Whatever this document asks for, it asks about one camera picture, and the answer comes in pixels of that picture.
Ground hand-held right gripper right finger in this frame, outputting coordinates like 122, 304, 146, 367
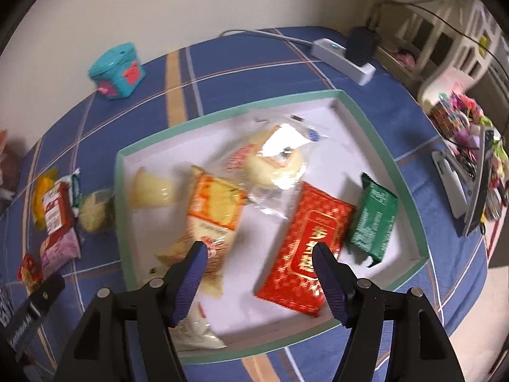
311, 243, 466, 382

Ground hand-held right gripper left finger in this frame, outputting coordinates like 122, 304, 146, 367
53, 241, 209, 382

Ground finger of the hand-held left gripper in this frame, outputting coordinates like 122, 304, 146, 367
25, 272, 66, 316

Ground small red snack packet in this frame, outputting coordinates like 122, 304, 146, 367
17, 252, 44, 293

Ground orange white snack packet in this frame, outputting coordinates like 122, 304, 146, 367
154, 227, 237, 300

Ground purple snack packet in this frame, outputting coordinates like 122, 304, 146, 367
40, 229, 82, 277

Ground pale cream snack packet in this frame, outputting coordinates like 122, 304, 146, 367
169, 300, 229, 353

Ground large red cake packet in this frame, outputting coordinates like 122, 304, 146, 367
254, 181, 356, 318

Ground green snack packet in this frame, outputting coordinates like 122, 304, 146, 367
348, 172, 399, 269

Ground dark red snack packet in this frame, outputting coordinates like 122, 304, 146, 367
42, 171, 84, 235

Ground clear round pastry packet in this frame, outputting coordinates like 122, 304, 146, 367
77, 189, 116, 233

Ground pale jelly cup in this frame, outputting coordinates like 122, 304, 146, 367
129, 166, 178, 209

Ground white tray with teal rim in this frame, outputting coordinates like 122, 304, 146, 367
115, 89, 430, 364

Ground clear white bun packet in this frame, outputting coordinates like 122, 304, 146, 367
223, 113, 331, 219

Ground pink flower bouquet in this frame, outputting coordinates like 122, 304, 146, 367
0, 129, 20, 203

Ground white plastic holder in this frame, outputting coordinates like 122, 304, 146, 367
431, 150, 470, 219

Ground black flat tablet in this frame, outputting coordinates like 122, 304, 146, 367
463, 127, 496, 237

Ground washi tape rolls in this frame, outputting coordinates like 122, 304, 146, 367
431, 99, 470, 136

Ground teal toy box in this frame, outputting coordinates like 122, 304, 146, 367
87, 43, 146, 100

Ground pile of colourful trinkets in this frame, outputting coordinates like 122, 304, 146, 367
437, 88, 509, 223

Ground white power strip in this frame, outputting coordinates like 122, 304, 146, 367
310, 38, 376, 86

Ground black power adapter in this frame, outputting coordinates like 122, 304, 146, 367
345, 26, 382, 66

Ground white wooden stand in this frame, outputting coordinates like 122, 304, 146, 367
378, 0, 470, 64

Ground white cutout shelf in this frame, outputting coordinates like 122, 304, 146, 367
417, 0, 509, 104

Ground white power cable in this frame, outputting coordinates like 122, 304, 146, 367
220, 28, 315, 48

